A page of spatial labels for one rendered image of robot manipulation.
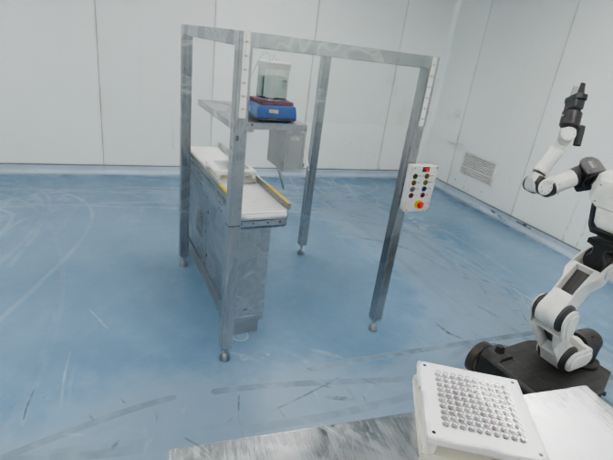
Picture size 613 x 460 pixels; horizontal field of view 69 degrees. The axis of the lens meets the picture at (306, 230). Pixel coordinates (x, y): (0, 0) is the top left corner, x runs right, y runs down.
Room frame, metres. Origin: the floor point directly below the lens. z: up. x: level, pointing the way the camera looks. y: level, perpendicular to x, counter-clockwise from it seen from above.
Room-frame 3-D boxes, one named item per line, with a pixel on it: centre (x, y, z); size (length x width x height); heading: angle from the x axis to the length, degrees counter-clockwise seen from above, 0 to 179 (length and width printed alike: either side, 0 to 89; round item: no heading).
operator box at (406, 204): (2.38, -0.58, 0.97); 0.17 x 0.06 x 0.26; 118
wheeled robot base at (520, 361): (2.01, -1.42, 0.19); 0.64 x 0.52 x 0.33; 121
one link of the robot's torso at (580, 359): (2.03, -1.45, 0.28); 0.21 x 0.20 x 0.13; 121
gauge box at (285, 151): (2.21, 0.16, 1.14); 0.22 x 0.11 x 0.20; 28
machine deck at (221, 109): (2.32, 0.37, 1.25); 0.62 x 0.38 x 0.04; 28
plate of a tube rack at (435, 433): (0.79, -0.43, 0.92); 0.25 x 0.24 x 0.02; 84
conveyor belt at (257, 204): (2.66, 0.54, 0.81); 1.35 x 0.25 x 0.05; 28
